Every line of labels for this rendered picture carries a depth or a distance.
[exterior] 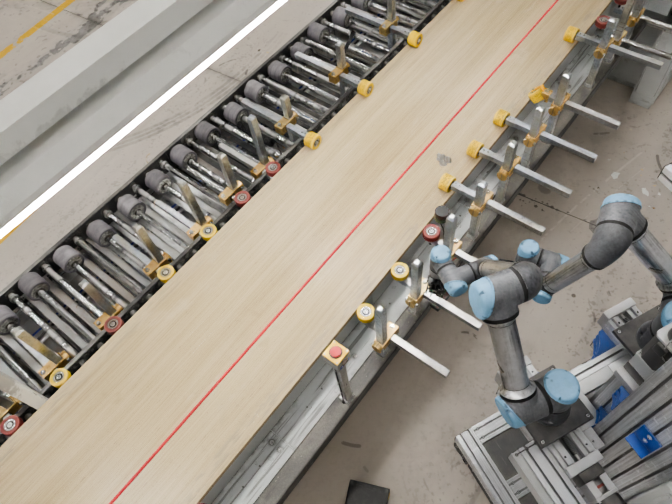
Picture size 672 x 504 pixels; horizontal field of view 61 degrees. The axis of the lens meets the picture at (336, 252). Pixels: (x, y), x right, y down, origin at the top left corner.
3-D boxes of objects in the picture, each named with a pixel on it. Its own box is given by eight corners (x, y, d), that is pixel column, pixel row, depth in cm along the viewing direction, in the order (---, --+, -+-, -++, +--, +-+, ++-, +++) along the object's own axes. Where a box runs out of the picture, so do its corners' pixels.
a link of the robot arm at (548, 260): (560, 286, 221) (531, 277, 225) (567, 263, 226) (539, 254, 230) (565, 276, 215) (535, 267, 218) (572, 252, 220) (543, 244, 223)
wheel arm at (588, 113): (619, 126, 280) (621, 122, 277) (616, 130, 279) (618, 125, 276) (550, 97, 294) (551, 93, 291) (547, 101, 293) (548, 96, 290)
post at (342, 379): (354, 396, 245) (346, 358, 207) (347, 405, 244) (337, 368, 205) (346, 390, 247) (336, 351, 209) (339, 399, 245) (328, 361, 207)
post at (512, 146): (502, 205, 294) (518, 141, 253) (498, 210, 293) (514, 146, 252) (496, 202, 295) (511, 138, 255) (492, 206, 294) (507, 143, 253)
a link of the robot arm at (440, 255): (436, 265, 210) (426, 247, 214) (435, 279, 219) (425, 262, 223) (456, 257, 211) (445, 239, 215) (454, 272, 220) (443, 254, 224)
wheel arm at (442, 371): (449, 373, 238) (450, 370, 234) (445, 380, 236) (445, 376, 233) (365, 317, 254) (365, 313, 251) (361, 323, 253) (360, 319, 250)
